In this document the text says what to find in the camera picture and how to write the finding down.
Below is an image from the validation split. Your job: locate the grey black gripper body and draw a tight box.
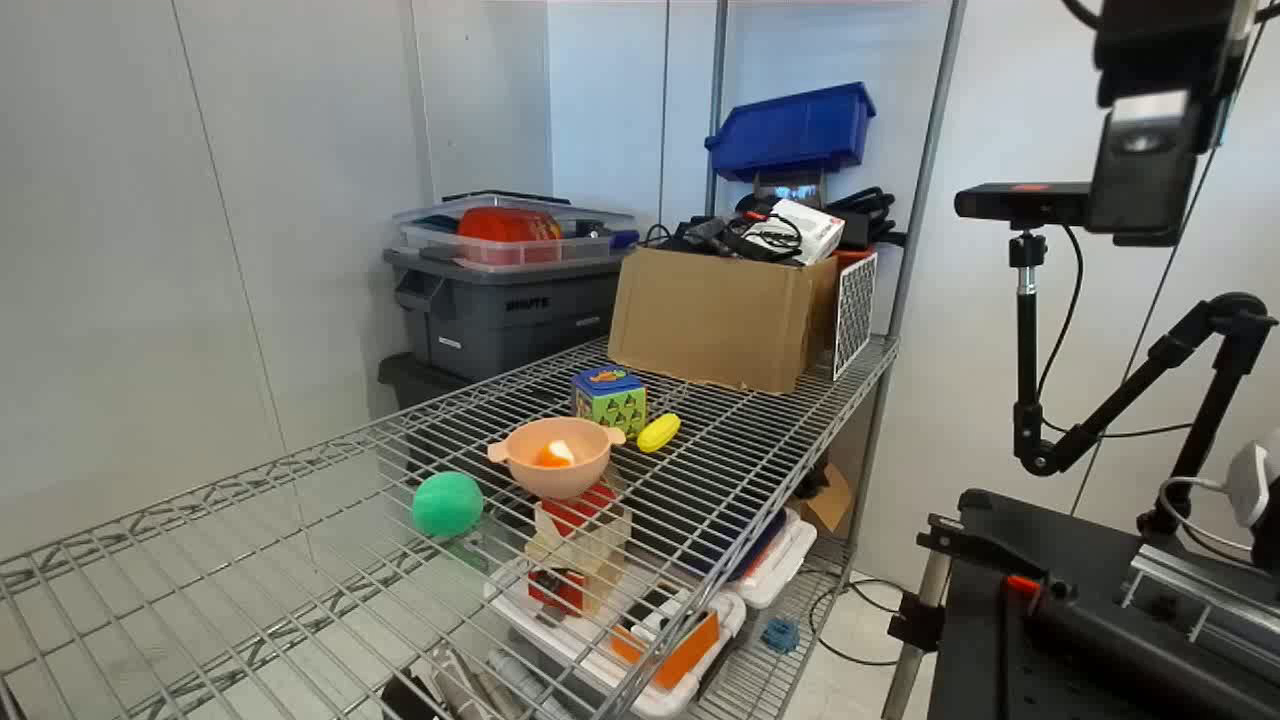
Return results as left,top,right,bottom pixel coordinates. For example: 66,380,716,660
1084,83,1213,250

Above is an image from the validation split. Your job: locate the small blue object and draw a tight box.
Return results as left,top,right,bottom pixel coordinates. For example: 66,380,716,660
755,613,804,660

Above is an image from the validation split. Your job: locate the pink plastic bowl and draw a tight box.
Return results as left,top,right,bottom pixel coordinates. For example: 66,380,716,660
483,412,627,504

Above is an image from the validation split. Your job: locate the white grille panel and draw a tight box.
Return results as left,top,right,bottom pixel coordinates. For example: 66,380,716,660
830,249,883,380

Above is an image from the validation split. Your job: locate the white device in box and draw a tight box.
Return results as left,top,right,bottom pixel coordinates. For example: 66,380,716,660
741,194,850,268

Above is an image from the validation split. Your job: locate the blue plastic storage bin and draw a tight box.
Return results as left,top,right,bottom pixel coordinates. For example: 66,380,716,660
703,79,881,183

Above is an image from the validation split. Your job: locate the brown cardboard box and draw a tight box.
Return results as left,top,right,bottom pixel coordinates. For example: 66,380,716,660
606,245,844,398

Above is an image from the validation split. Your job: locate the black work cart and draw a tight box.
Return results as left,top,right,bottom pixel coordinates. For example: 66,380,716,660
883,483,1280,720

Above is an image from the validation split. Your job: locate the white plastic tray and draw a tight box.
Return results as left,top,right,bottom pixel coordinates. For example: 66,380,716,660
724,506,819,613

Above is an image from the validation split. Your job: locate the yellow toy lemon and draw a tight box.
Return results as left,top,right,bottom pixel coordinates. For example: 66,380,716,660
634,412,685,454

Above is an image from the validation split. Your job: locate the colourful toy cube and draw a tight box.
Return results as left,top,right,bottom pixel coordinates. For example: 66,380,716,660
571,365,652,437

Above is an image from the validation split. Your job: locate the clear plastic container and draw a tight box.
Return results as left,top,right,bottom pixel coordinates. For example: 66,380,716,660
390,183,641,276

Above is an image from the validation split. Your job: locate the grey plastic tote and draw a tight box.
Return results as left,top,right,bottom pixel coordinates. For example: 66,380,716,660
380,245,626,382

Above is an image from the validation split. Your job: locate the white orange tool case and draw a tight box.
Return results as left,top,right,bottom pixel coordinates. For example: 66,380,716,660
487,578,753,720

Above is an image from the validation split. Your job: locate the dark tote base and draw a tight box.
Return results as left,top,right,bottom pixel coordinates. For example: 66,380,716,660
375,348,473,412

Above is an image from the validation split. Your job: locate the green foam ball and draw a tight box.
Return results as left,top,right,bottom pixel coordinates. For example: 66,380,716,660
409,467,487,544

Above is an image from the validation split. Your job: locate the black stereo camera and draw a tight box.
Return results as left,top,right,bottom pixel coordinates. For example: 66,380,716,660
952,178,1097,228

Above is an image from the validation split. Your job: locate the black articulated camera stand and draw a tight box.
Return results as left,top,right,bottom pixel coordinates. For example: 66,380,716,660
1006,222,1280,538

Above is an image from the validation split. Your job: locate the black cable bundle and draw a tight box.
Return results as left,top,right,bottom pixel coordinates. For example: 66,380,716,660
646,183,912,258

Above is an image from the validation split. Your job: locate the silver wire mesh shelf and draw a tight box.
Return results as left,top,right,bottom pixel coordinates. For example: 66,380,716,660
0,0,972,720

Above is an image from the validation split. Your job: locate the black floor cable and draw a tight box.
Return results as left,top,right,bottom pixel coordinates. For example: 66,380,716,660
804,572,912,671

